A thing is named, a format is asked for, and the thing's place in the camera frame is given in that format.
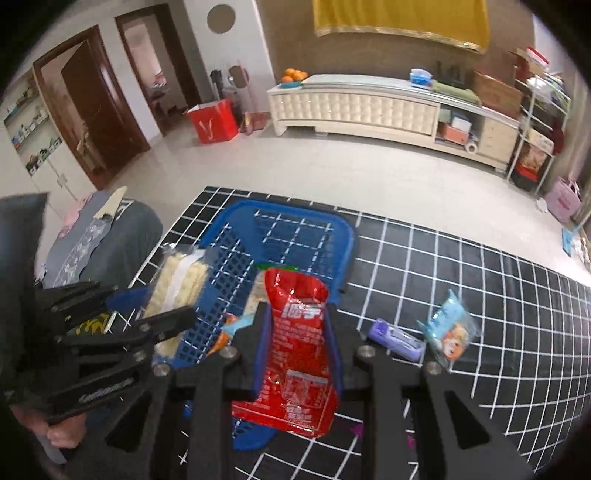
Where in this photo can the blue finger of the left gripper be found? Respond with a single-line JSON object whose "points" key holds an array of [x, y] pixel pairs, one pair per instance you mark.
{"points": [[125, 301]]}

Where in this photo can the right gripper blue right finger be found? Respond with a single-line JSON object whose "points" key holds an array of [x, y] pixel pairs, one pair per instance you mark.
{"points": [[333, 352]]}

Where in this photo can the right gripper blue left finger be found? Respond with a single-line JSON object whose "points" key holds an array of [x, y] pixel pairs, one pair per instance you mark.
{"points": [[263, 330]]}

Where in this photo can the clear cracker packet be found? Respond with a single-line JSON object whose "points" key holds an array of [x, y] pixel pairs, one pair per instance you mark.
{"points": [[182, 276]]}

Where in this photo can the purple doublemint gum tube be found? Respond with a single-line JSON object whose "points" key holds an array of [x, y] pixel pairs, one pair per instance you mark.
{"points": [[397, 340]]}

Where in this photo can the red foil snack pouch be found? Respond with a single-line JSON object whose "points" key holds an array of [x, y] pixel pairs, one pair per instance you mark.
{"points": [[297, 394]]}

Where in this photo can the blue plastic basket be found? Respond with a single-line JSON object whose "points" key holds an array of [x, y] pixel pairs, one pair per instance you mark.
{"points": [[317, 243]]}

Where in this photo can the blue cartoon bread packet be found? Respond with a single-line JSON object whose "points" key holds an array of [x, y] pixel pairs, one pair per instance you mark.
{"points": [[450, 330]]}

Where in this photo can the green cracker packet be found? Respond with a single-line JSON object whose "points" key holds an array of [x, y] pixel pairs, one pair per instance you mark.
{"points": [[258, 293]]}

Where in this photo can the orange snack stick packet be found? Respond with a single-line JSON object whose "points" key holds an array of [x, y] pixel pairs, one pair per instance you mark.
{"points": [[231, 325]]}

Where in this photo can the person left hand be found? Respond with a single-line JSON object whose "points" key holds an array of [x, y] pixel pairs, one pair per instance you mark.
{"points": [[67, 434]]}

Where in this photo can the grey cushioned stool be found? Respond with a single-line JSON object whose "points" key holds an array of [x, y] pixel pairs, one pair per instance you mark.
{"points": [[105, 238]]}

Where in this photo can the brown wooden door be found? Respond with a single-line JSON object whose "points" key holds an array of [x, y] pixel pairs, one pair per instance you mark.
{"points": [[87, 105]]}

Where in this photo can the black white grid tablecloth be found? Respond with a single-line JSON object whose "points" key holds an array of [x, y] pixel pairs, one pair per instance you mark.
{"points": [[529, 370]]}

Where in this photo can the red paper bag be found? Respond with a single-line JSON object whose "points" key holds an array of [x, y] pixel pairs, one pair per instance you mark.
{"points": [[213, 121]]}

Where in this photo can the paper towel roll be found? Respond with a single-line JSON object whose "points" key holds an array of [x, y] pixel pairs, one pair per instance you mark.
{"points": [[471, 147]]}

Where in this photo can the cream tv cabinet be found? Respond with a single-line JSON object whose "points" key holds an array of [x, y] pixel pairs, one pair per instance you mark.
{"points": [[394, 110]]}

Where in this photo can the oranges on blue plate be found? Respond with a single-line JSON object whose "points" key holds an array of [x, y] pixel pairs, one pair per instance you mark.
{"points": [[293, 78]]}

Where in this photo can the pink gift bag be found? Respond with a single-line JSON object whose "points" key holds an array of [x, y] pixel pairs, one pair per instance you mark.
{"points": [[563, 199]]}

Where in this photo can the blue tissue box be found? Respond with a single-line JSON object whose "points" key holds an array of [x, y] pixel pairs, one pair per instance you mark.
{"points": [[421, 78]]}

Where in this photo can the green folded cloth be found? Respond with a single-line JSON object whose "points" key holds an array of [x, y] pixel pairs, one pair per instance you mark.
{"points": [[463, 94]]}

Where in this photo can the brown cardboard box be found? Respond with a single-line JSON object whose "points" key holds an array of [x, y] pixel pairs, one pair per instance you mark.
{"points": [[497, 95]]}

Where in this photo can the white metal shelf rack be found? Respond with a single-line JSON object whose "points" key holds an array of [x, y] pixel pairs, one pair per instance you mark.
{"points": [[544, 114]]}

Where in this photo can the yellow cloth covered tv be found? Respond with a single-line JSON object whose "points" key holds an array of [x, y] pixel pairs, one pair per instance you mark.
{"points": [[462, 24]]}

